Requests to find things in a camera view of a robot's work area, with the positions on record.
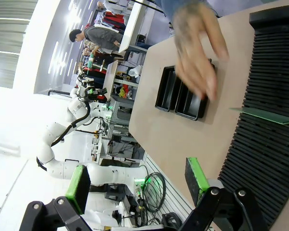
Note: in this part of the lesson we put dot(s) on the green circuit board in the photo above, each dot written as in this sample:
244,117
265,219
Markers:
267,116

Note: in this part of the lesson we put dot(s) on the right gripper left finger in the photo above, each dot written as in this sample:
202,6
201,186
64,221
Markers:
78,190

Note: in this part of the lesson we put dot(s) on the aluminium slotted table rail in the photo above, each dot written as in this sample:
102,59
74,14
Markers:
173,199

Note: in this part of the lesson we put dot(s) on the man in grey shirt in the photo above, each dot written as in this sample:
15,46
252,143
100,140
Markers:
101,38

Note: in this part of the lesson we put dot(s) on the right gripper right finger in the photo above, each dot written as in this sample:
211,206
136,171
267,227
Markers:
197,183

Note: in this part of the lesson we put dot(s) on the person's right forearm denim sleeve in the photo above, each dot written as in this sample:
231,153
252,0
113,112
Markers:
171,7

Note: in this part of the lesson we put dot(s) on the black slotted board rack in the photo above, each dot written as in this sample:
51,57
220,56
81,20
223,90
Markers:
267,72

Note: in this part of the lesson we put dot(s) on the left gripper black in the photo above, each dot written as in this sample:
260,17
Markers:
91,93

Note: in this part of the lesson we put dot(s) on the black ESD tray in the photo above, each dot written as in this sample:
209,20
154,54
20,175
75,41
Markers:
190,106
165,91

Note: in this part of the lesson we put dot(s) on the aluminium frame cart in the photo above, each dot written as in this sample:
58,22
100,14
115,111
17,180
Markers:
120,113

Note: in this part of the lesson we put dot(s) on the person's right hand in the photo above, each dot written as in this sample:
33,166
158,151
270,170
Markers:
195,48

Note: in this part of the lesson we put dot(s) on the light wooden table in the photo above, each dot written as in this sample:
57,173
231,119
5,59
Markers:
109,79

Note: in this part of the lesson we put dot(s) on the white height-adjustable desk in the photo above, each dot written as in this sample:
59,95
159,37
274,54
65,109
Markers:
132,24

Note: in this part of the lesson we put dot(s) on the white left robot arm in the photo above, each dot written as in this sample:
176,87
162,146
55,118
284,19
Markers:
60,168

